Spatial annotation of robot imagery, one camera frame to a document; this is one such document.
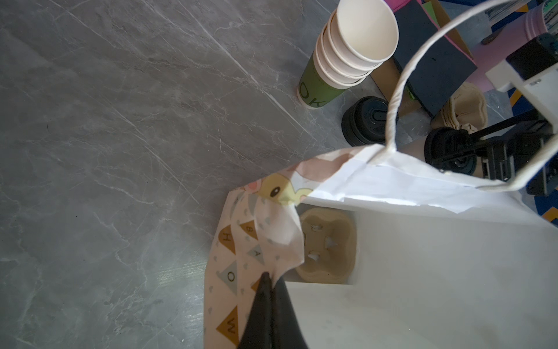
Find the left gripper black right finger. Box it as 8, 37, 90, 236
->
272, 278, 308, 349

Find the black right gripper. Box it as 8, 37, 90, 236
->
429, 109, 557, 196

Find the dark grey napkin stack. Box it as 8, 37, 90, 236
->
393, 1, 477, 116

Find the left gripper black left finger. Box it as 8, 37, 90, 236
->
238, 272, 273, 349

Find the brown cardboard napkin tray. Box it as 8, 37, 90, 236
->
370, 0, 474, 116

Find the stack of black lids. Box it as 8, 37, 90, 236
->
341, 96, 388, 147

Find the stack of paper cups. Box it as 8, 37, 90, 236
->
296, 1, 399, 109

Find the white paper coffee cup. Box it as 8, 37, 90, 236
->
398, 136, 484, 178

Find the patterned paper gift bag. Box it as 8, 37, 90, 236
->
203, 0, 558, 349

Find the pink metal bucket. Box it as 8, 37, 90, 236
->
466, 4, 547, 92

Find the beige pulp cup carrier stack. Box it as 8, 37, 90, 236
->
431, 82, 488, 134

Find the pink napkin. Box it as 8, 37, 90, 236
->
386, 0, 473, 60

